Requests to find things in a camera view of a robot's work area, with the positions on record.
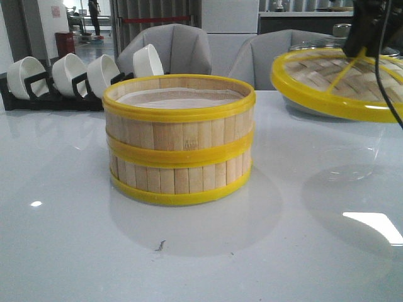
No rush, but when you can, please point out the bamboo steamer tier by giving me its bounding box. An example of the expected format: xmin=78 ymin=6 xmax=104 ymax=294
xmin=102 ymin=74 xmax=256 ymax=168
xmin=110 ymin=148 xmax=252 ymax=206

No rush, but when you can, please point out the woven bamboo steamer lid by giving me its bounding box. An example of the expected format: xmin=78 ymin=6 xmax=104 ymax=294
xmin=271 ymin=48 xmax=402 ymax=123

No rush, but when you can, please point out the paper liner in left tier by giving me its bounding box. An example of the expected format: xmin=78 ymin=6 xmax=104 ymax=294
xmin=117 ymin=87 xmax=243 ymax=109

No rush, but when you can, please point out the left grey upholstered chair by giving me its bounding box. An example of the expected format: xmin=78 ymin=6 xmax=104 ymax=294
xmin=116 ymin=23 xmax=212 ymax=75

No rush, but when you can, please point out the grey upholstered chair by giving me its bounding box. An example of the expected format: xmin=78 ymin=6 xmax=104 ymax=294
xmin=227 ymin=29 xmax=329 ymax=91
xmin=116 ymin=23 xmax=212 ymax=75

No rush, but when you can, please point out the white bowl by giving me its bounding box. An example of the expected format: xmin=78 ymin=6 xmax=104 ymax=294
xmin=52 ymin=53 xmax=87 ymax=97
xmin=7 ymin=57 xmax=45 ymax=99
xmin=133 ymin=44 xmax=164 ymax=77
xmin=87 ymin=55 xmax=120 ymax=98

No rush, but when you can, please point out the grey-green electric cooking pot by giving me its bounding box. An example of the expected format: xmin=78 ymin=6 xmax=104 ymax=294
xmin=281 ymin=95 xmax=341 ymax=120

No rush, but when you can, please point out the right grey upholstered chair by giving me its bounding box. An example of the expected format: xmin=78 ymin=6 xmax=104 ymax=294
xmin=227 ymin=29 xmax=329 ymax=91

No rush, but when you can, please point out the white cabinet in background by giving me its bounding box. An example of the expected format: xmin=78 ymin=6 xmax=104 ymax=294
xmin=201 ymin=0 xmax=259 ymax=76

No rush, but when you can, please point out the red barrier tape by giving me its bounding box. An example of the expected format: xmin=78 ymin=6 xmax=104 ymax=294
xmin=122 ymin=15 xmax=192 ymax=24

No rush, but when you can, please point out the black dish rack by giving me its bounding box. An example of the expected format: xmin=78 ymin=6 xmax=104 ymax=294
xmin=1 ymin=68 xmax=133 ymax=111

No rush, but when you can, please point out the red bin in background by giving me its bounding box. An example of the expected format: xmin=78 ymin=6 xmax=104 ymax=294
xmin=55 ymin=31 xmax=76 ymax=59

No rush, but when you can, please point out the person standing in background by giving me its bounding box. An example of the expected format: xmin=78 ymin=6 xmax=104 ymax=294
xmin=88 ymin=0 xmax=100 ymax=36

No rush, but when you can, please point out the glass pot lid with knob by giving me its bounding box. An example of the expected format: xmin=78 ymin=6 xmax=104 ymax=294
xmin=289 ymin=23 xmax=402 ymax=59

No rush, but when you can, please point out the white bowl far left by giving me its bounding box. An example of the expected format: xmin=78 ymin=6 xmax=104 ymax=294
xmin=7 ymin=57 xmax=45 ymax=99

